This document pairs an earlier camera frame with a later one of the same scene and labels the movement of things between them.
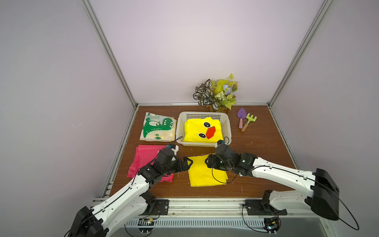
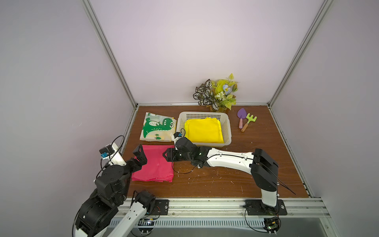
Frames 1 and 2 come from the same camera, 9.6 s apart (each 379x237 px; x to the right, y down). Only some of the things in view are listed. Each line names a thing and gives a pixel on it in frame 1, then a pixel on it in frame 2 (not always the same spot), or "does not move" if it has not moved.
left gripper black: (185, 158) to (141, 158)
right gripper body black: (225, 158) to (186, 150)
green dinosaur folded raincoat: (158, 128) does not move
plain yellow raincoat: (200, 174) to (207, 130)
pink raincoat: (145, 155) does not move
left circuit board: (145, 221) does not move
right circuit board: (272, 225) does not move
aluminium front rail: (150, 208) does not move
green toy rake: (250, 119) does not move
